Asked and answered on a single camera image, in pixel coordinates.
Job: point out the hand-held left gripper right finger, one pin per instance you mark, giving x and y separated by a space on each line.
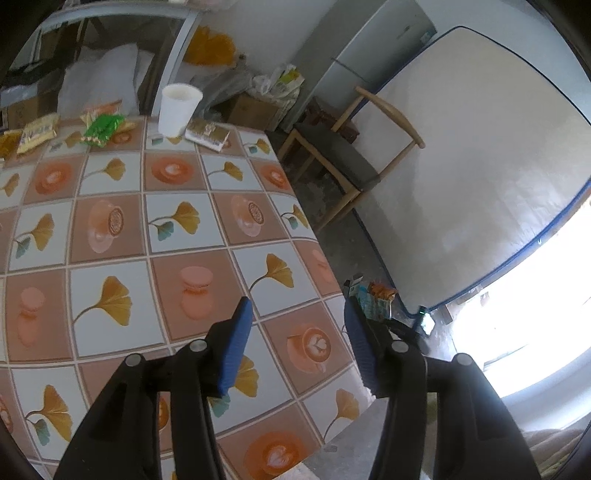
362 350

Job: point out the white pillow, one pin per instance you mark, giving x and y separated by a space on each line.
101 78

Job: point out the white paper cup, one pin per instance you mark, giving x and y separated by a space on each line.
178 110

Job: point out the white plastic bag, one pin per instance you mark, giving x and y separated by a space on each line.
264 84

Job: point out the white side table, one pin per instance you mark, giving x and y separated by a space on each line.
182 50

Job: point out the orange small packet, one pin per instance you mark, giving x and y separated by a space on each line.
101 110

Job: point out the grey plastic bag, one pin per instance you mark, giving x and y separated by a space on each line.
228 90

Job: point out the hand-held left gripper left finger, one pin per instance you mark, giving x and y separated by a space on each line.
235 346

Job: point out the green white rice bag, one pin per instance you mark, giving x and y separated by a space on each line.
290 81

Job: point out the black bag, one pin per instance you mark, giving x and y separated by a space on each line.
34 74

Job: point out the silver refrigerator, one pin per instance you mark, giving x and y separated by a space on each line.
360 41

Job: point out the golden brown box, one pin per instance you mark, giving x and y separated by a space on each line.
207 133

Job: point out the wooden chair dark seat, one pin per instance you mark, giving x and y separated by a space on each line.
337 154

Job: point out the yellow plastic bag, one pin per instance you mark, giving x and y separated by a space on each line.
212 46

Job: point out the white mattress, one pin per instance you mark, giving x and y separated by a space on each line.
480 161

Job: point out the cardboard box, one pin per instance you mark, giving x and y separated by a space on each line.
27 110
254 110

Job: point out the yellow small packet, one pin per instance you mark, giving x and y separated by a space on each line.
38 134

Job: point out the green small packet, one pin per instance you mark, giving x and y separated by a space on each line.
104 130

